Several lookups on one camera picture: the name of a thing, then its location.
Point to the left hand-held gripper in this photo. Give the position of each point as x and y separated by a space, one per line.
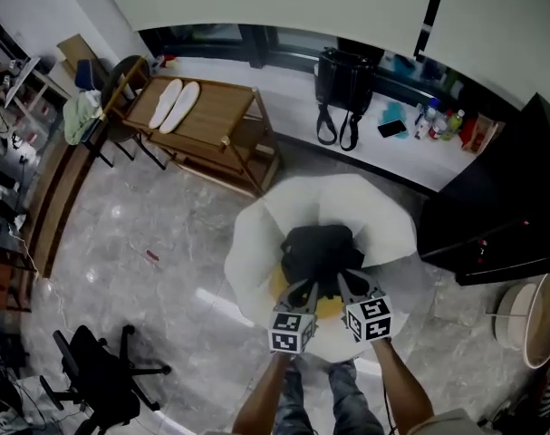
290 333

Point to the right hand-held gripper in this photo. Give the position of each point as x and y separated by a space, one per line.
369 320

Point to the black cloth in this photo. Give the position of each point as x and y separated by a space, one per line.
320 252

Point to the person's left forearm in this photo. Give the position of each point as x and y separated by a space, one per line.
263 397

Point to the person's right forearm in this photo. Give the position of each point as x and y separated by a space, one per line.
403 388

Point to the person's left leg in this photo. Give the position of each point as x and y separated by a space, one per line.
292 406

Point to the person's leg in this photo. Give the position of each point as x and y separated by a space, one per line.
354 401
292 406

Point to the person's right leg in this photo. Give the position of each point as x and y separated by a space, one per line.
354 401

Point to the small red scrap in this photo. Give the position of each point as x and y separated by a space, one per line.
152 255

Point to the white round basket table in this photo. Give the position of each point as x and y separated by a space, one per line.
512 306

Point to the person's beige shirt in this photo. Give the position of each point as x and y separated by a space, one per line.
446 424

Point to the black smartphone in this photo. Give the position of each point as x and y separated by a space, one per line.
391 128

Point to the black mini fridge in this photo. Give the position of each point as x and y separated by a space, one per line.
505 197

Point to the red label bottle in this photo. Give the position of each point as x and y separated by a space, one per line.
439 129

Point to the teal cloth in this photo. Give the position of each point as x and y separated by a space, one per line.
394 110

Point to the white spray bottle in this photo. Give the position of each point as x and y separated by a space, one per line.
430 116

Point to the red snack box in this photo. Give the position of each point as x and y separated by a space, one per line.
480 134

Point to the wooden shelf rack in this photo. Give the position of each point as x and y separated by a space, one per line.
211 116

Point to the black handbag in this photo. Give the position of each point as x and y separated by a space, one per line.
344 80

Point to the black office chair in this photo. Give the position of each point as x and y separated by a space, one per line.
98 370

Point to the white insole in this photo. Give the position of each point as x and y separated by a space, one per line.
166 102
181 107

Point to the black round-back chair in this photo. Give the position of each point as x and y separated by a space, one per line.
125 127

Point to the black metal chair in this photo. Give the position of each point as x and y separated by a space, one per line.
93 129

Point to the wooden step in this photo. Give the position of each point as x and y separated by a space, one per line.
52 197

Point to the red white small container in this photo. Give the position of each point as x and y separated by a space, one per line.
169 60

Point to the light green cloth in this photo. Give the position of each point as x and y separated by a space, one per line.
80 120

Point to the clear plastic storage boxes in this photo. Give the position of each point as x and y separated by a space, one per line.
36 111

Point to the cardboard sheet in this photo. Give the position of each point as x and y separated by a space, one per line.
75 48

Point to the small white table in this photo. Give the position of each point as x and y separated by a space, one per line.
23 77

